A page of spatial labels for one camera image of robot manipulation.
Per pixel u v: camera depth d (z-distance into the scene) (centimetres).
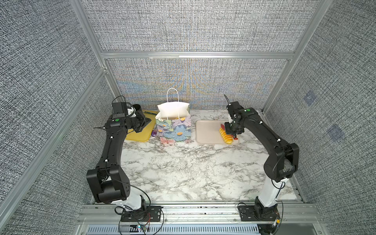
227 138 97
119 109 63
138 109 110
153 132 106
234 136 80
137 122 70
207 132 109
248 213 73
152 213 74
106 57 88
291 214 76
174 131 90
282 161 48
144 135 107
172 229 70
